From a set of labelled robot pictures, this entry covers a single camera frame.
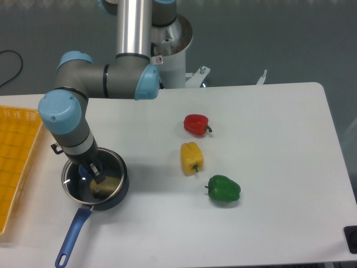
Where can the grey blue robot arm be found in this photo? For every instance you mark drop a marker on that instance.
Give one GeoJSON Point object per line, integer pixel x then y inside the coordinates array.
{"type": "Point", "coordinates": [131, 76]}

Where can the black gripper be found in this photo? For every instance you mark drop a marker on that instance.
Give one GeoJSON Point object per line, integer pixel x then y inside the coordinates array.
{"type": "Point", "coordinates": [84, 157]}

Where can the dark pot blue handle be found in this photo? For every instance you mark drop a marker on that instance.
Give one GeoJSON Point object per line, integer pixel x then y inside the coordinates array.
{"type": "Point", "coordinates": [80, 217]}

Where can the red bell pepper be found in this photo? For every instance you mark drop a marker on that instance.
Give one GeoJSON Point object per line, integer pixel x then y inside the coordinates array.
{"type": "Point", "coordinates": [197, 124]}

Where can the white metal base frame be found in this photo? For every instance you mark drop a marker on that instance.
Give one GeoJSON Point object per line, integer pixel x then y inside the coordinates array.
{"type": "Point", "coordinates": [197, 79]}

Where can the green bell pepper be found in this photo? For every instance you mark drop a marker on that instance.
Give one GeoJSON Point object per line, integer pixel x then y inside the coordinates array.
{"type": "Point", "coordinates": [221, 188]}

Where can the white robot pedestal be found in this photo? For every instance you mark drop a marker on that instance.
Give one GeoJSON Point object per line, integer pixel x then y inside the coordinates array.
{"type": "Point", "coordinates": [170, 44]}

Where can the yellow plastic basket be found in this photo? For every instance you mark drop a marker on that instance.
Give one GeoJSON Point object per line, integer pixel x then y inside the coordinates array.
{"type": "Point", "coordinates": [20, 131]}

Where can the yellow bell pepper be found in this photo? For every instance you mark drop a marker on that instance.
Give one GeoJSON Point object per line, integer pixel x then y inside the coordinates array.
{"type": "Point", "coordinates": [192, 159]}

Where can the beige bread block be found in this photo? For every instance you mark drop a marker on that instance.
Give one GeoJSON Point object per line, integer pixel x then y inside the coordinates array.
{"type": "Point", "coordinates": [105, 188]}

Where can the black device at table edge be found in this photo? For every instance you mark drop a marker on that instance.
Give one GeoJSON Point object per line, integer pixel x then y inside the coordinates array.
{"type": "Point", "coordinates": [350, 235]}

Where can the glass pot lid blue knob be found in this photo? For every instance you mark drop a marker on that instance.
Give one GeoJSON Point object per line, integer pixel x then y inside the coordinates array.
{"type": "Point", "coordinates": [77, 187]}

